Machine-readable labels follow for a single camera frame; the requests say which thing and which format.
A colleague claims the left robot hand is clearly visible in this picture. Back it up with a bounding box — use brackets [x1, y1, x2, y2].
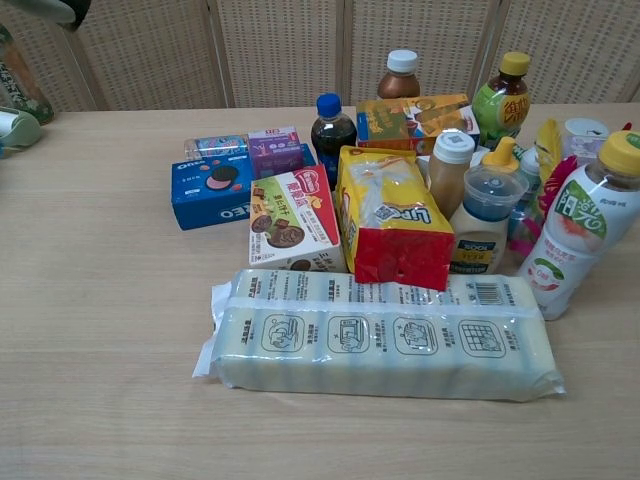
[0, 0, 93, 27]

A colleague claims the blue Oreo cookie box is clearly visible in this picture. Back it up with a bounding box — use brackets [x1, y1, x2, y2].
[170, 143, 318, 232]

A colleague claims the purple small carton box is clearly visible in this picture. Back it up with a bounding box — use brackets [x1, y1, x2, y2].
[247, 125, 305, 180]

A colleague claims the white red chocolate cookie box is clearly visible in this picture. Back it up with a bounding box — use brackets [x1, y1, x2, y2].
[248, 164, 347, 273]

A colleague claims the orange yellow snack box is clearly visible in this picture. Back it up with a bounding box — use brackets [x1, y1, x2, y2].
[355, 93, 482, 155]

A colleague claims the colourful bag upper left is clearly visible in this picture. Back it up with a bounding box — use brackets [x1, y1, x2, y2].
[0, 22, 56, 127]

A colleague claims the pale green tape dispenser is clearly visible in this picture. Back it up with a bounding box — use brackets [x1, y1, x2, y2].
[0, 105, 44, 159]

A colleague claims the wicker folding screen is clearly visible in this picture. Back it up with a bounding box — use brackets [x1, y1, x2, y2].
[0, 0, 640, 114]

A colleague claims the cola bottle blue cap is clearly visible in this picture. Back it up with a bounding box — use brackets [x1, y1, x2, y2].
[310, 93, 358, 179]

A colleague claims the brown tea bottle white cap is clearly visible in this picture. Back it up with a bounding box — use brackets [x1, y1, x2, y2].
[376, 49, 422, 100]

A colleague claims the yellow red snack bag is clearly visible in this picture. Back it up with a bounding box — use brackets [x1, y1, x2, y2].
[334, 145, 456, 293]

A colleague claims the tan drink bottle white cap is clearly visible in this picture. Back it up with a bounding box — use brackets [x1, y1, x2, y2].
[427, 130, 476, 221]

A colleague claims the green-label tea bottle yellow cap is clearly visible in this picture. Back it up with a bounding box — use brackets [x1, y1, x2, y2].
[472, 51, 531, 146]

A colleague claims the clear-wrapped sponge pack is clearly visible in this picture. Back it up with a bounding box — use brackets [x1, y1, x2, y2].
[191, 268, 568, 403]

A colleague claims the yellow nozzle squeeze bottle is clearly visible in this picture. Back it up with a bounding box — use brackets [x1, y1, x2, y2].
[480, 136, 517, 174]

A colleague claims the salad dressing bottle clear cap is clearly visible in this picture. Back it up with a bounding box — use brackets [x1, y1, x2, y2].
[448, 165, 530, 276]

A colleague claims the small clear plastic bottle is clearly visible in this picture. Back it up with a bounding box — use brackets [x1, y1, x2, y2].
[507, 148, 545, 241]

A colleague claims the colourful feather shuttlecock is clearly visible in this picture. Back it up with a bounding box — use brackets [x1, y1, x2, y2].
[507, 118, 581, 257]

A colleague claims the white plastic cup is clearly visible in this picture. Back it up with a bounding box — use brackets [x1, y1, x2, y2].
[563, 117, 611, 166]

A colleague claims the white peach drink bottle yellow cap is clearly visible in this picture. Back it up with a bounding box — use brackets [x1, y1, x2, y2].
[516, 131, 640, 322]

